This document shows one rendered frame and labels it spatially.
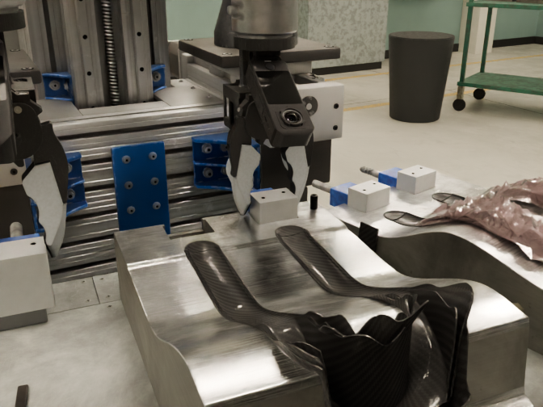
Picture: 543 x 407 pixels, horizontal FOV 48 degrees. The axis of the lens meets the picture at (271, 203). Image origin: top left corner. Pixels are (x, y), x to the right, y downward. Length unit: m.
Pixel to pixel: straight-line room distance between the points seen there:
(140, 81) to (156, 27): 0.14
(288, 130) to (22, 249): 0.28
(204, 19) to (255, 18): 5.67
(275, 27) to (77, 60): 0.50
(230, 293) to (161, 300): 0.07
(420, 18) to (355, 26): 1.47
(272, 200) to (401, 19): 7.05
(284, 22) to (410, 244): 0.30
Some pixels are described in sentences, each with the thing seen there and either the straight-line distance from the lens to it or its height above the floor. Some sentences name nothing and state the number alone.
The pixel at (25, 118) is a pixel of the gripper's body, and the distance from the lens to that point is 0.53.
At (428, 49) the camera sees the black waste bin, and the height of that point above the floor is 0.55.
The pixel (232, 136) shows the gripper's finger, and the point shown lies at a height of 1.00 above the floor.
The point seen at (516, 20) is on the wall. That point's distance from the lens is 9.19.
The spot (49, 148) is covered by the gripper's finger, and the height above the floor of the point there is 1.04.
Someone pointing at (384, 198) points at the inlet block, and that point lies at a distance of 0.89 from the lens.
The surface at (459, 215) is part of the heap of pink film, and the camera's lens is 0.76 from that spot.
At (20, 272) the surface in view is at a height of 0.94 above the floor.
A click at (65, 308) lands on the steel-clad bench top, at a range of 0.78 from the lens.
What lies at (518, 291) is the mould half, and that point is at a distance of 0.70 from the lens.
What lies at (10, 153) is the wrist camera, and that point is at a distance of 0.46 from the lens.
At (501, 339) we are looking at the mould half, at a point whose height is 0.92.
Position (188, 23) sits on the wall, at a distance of 6.29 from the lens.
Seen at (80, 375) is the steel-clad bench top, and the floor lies 0.80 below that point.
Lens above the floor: 1.19
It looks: 22 degrees down
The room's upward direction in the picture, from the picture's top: straight up
